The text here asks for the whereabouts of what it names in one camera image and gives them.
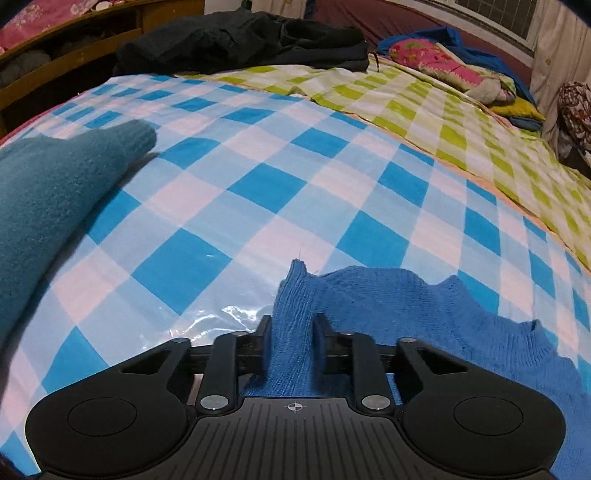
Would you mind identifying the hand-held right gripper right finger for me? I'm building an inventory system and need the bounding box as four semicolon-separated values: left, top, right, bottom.
313;312;468;412

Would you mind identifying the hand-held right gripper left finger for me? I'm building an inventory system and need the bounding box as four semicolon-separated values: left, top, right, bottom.
119;315;273;415

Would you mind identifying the blue striped knit sweater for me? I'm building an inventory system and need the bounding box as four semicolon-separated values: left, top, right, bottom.
240;258;591;480

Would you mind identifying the blue checked bed sheet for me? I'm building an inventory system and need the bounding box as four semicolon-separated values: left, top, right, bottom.
0;71;591;477

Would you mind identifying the green checked bed sheet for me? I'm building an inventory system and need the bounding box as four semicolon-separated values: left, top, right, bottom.
175;62;591;288

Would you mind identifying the teal knit sweater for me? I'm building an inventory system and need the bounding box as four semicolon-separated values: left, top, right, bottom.
0;119;158;346

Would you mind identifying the black jacket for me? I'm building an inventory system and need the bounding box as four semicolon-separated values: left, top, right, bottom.
113;10;371;77

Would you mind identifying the pink floral pillow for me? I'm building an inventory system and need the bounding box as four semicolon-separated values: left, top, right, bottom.
388;38;516;103

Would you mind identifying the yellow cloth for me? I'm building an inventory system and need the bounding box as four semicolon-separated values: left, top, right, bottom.
488;94;546;123

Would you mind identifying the pink floral bedding pile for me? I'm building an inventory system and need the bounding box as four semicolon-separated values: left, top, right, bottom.
376;27;528;80

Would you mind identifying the maroon padded headboard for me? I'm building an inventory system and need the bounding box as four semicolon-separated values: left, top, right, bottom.
313;0;536;70

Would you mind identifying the wooden headboard shelf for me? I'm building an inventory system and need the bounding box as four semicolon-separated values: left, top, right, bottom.
0;0;206;136

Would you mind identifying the dark floral cloth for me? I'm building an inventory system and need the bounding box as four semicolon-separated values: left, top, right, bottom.
556;81;591;163

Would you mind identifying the barred window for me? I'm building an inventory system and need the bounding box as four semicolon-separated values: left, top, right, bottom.
454;0;546;52

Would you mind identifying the cream curtain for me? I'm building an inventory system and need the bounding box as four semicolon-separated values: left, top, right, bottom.
528;4;591;139

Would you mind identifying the pink floral blanket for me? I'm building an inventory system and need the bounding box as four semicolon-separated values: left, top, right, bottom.
0;0;122;52

